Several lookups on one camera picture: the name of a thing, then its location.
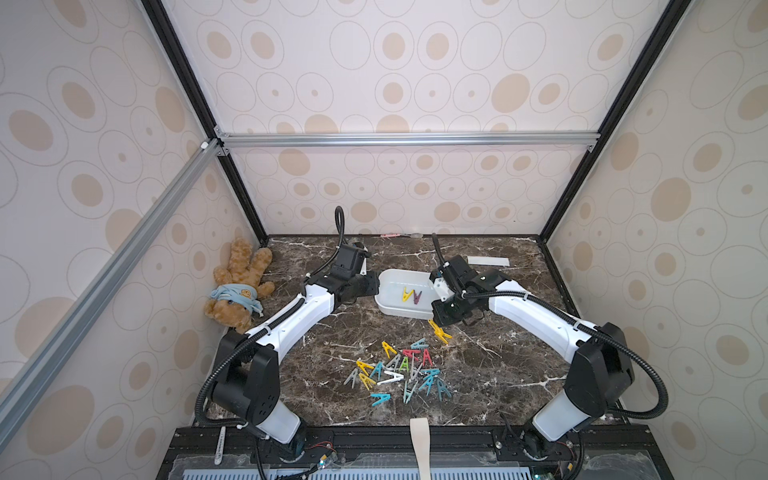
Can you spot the horizontal aluminium rail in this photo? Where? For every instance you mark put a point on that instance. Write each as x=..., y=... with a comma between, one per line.
x=423, y=139

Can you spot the white clothespin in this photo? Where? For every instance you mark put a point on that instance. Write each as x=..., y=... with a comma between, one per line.
x=390, y=377

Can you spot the brown teddy bear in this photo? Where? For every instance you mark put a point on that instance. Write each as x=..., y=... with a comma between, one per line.
x=236, y=300

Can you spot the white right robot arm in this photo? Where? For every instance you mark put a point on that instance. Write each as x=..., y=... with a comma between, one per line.
x=600, y=361

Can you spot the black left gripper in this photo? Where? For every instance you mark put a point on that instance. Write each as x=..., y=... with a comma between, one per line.
x=373, y=284

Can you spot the teal clothespin bottom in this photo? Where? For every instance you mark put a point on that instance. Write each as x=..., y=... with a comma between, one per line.
x=379, y=398

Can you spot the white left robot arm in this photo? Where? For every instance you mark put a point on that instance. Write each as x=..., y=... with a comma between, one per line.
x=243, y=389

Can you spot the teal clothespin top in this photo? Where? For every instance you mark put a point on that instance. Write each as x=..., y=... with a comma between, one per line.
x=420, y=344

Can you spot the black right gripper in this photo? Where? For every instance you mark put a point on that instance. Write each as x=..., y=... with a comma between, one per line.
x=442, y=294

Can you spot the teal clothespin left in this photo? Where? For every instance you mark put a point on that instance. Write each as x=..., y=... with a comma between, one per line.
x=377, y=372

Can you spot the white paper strip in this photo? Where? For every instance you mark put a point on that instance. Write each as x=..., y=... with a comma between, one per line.
x=488, y=261

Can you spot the teal clothespin right cluster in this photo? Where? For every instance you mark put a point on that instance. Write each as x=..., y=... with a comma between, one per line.
x=430, y=376

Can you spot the grey clothespin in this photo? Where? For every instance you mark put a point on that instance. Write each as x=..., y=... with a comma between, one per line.
x=353, y=378

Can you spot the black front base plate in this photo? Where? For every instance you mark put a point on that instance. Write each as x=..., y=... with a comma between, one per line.
x=393, y=452

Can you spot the yellow clothespin pile top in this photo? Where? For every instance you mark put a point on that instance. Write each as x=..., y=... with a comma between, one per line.
x=389, y=350

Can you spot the yellow clothespin pile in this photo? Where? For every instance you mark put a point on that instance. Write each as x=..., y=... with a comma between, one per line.
x=389, y=350
x=364, y=367

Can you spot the beige tape strip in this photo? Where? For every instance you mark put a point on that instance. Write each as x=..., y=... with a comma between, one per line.
x=421, y=441

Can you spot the white plastic storage box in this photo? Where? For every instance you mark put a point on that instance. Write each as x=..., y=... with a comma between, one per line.
x=392, y=282

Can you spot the left diagonal aluminium rail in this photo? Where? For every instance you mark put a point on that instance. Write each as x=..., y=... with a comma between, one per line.
x=43, y=367

